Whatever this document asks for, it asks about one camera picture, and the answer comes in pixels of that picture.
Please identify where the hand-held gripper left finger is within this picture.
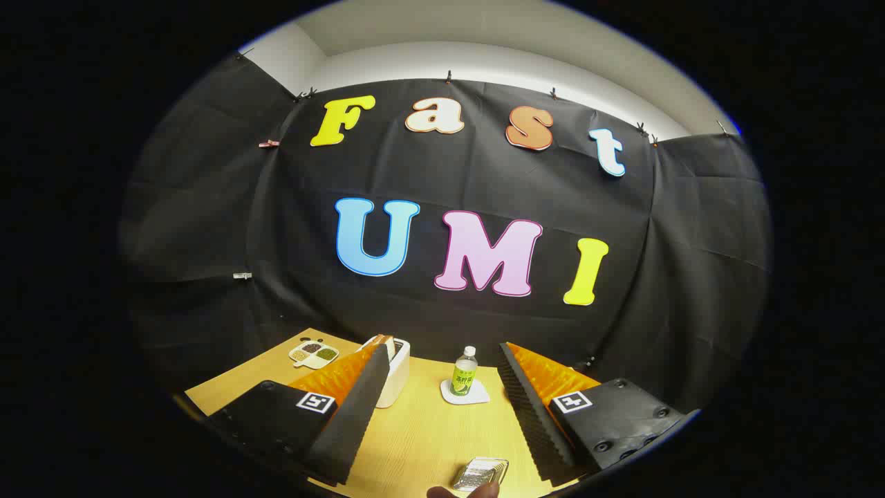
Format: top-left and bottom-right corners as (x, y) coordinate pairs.
(206, 342), (391, 487)

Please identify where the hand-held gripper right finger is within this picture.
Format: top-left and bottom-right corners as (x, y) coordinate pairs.
(498, 342), (700, 487)

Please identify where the white square coaster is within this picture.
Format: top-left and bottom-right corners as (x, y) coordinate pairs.
(440, 377), (491, 406)

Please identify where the white toaster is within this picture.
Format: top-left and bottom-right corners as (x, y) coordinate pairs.
(356, 335), (411, 409)

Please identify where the green label drink bottle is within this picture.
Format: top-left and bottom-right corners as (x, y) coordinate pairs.
(450, 346), (479, 397)

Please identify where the white divided snack dish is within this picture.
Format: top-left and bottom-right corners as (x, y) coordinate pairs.
(288, 338), (340, 370)

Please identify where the black backdrop cloth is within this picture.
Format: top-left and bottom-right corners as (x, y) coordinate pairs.
(118, 52), (772, 416)

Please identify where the metal wire basket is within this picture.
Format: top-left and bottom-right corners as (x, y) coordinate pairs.
(452, 456), (510, 492)

